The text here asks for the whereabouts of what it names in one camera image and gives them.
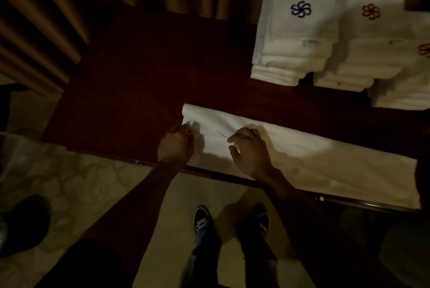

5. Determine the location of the person's left trouser leg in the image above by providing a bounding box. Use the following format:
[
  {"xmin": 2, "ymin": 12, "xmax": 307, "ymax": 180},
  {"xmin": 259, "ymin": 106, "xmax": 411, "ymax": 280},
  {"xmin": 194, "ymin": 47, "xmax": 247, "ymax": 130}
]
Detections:
[{"xmin": 179, "ymin": 229, "xmax": 223, "ymax": 288}]

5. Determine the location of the person's right hand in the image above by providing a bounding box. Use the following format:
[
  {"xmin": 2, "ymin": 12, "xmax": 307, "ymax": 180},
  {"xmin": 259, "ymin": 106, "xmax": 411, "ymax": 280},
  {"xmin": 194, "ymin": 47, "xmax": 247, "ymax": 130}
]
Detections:
[{"xmin": 227, "ymin": 127, "xmax": 275, "ymax": 181}]

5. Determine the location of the person's right forearm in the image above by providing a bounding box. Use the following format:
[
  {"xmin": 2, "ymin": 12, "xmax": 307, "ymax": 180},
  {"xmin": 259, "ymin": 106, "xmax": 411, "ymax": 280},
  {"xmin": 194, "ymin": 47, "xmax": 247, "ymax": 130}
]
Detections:
[{"xmin": 259, "ymin": 167, "xmax": 373, "ymax": 265}]

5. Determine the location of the person's black shoe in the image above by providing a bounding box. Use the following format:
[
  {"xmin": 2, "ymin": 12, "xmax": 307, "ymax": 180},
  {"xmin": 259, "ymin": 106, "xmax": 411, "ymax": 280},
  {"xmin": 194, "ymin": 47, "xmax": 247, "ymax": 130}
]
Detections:
[
  {"xmin": 250, "ymin": 212, "xmax": 271, "ymax": 238},
  {"xmin": 193, "ymin": 205, "xmax": 216, "ymax": 237}
]

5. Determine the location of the black round object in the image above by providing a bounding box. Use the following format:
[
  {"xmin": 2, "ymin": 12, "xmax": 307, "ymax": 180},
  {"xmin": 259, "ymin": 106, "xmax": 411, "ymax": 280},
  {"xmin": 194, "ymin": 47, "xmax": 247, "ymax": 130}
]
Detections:
[{"xmin": 0, "ymin": 195, "xmax": 52, "ymax": 259}]

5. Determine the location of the person's right trouser leg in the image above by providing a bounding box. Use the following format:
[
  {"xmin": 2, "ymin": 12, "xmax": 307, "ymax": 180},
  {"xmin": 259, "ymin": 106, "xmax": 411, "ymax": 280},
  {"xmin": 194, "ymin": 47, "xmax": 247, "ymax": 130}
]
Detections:
[{"xmin": 239, "ymin": 229, "xmax": 280, "ymax": 288}]

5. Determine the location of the person's left forearm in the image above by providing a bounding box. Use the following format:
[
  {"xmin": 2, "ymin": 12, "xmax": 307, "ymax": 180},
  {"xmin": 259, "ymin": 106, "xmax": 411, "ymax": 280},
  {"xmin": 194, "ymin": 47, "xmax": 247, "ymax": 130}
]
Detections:
[{"xmin": 79, "ymin": 161, "xmax": 185, "ymax": 266}]

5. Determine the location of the person's right black shoe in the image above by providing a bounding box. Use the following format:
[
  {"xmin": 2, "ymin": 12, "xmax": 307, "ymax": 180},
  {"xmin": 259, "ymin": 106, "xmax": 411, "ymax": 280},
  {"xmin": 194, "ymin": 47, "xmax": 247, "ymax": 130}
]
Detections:
[{"xmin": 250, "ymin": 212, "xmax": 271, "ymax": 238}]

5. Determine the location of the long white towel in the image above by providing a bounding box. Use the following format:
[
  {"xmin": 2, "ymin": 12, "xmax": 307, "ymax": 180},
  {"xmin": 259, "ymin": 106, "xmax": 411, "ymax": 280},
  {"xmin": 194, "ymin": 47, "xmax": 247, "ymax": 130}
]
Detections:
[{"xmin": 181, "ymin": 103, "xmax": 422, "ymax": 210}]

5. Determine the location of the white towel stack red emblem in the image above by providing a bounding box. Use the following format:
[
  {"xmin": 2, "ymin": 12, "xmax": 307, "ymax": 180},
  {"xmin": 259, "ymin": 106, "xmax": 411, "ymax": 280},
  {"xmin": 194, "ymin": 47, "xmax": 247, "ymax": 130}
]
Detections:
[
  {"xmin": 368, "ymin": 11, "xmax": 430, "ymax": 111},
  {"xmin": 313, "ymin": 0, "xmax": 409, "ymax": 93}
]

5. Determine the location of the person's left hand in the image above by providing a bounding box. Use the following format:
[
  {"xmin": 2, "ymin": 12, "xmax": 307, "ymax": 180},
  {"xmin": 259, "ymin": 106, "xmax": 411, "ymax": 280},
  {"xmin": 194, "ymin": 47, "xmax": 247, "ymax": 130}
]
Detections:
[{"xmin": 157, "ymin": 124, "xmax": 196, "ymax": 166}]

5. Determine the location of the person's left black shoe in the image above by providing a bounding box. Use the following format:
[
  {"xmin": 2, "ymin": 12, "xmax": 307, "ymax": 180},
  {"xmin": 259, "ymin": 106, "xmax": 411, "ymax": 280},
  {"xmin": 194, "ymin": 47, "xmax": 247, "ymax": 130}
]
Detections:
[{"xmin": 193, "ymin": 205, "xmax": 216, "ymax": 237}]

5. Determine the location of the white towel stack blue emblem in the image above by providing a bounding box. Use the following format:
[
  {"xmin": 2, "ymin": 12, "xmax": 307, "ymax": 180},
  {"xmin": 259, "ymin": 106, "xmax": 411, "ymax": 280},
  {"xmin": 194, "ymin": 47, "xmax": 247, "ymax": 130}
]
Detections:
[{"xmin": 250, "ymin": 0, "xmax": 339, "ymax": 87}]

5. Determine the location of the person's trouser leg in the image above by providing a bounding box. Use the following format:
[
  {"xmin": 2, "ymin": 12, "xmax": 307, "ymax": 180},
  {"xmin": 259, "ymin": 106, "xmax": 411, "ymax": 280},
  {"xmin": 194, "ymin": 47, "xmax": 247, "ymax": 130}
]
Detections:
[
  {"xmin": 179, "ymin": 229, "xmax": 223, "ymax": 288},
  {"xmin": 239, "ymin": 229, "xmax": 280, "ymax": 288}
]

